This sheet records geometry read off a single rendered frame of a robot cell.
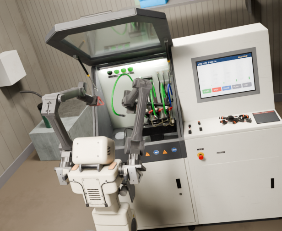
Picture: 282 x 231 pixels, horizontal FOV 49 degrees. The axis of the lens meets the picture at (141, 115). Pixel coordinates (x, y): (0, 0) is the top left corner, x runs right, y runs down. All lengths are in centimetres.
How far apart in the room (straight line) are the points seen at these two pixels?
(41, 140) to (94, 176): 265
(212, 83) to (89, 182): 121
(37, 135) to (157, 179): 219
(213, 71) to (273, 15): 207
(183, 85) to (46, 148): 248
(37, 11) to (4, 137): 187
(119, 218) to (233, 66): 135
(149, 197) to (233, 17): 261
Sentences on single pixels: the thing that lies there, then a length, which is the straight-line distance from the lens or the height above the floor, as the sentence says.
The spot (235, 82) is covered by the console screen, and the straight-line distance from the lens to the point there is 243.
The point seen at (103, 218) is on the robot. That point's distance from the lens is 198.
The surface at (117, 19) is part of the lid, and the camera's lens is 172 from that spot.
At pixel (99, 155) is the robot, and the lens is 167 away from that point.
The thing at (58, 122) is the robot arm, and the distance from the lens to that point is 175.
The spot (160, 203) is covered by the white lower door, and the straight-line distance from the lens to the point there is 269.
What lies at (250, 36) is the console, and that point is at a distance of 242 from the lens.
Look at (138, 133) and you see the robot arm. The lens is 176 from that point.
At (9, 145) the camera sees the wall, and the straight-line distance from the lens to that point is 450.
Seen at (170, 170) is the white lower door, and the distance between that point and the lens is 246.
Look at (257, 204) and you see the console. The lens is 278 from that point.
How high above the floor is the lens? 221
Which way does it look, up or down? 27 degrees down
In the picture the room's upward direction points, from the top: 13 degrees counter-clockwise
